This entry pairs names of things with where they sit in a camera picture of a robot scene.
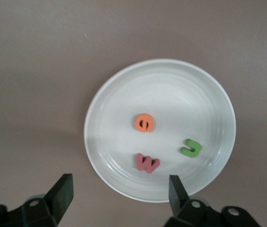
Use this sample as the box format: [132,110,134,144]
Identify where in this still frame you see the green letter u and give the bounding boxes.
[180,139,203,158]

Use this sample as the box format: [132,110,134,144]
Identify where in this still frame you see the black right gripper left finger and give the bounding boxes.
[5,174,74,227]

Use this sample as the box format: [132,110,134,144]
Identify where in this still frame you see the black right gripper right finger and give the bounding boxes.
[164,175,224,227]

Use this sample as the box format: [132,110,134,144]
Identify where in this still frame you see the orange letter e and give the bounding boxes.
[134,113,155,132]

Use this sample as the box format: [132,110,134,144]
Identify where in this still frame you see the brown table cover sheet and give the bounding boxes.
[0,0,267,227]

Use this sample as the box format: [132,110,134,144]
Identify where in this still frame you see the dark pink letter w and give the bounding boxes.
[136,153,161,174]

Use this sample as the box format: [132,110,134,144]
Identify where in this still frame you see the beige round plate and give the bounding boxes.
[83,59,237,203]

